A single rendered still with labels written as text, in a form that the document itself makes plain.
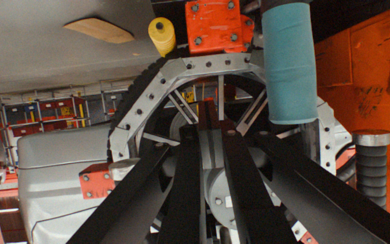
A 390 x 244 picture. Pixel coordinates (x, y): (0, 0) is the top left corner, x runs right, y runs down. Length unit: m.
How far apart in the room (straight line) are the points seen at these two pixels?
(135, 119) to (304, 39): 0.37
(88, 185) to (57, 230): 0.74
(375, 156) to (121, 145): 0.46
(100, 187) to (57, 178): 0.63
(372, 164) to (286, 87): 0.17
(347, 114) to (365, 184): 0.45
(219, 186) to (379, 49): 0.51
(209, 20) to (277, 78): 0.20
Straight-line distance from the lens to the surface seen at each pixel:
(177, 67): 0.47
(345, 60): 0.76
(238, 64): 0.49
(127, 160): 0.29
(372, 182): 0.37
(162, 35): 0.50
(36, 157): 1.19
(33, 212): 1.31
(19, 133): 5.99
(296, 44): 0.40
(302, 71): 0.39
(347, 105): 0.79
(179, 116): 1.03
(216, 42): 0.48
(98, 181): 0.55
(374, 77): 0.67
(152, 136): 0.59
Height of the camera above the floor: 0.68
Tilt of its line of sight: 6 degrees up
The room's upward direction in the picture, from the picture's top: 173 degrees clockwise
